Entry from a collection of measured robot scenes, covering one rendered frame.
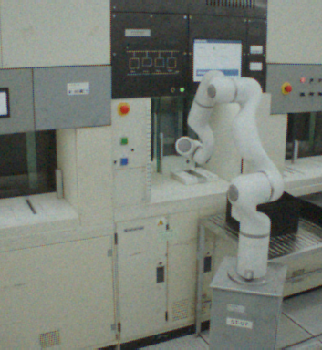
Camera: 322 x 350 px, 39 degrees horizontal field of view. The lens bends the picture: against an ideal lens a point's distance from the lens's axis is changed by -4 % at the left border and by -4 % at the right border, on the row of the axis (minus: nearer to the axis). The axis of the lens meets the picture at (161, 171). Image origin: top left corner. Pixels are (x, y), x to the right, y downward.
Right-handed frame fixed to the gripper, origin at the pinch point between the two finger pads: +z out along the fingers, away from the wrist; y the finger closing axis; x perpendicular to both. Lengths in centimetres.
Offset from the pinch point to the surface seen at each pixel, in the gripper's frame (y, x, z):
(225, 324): -47, -61, -52
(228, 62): 47.4, 13.6, -2.2
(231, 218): -16.4, -33.5, 1.6
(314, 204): 14, -64, 15
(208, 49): 46, 23, -12
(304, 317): -45, -106, 68
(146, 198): -32.9, 5.7, -8.6
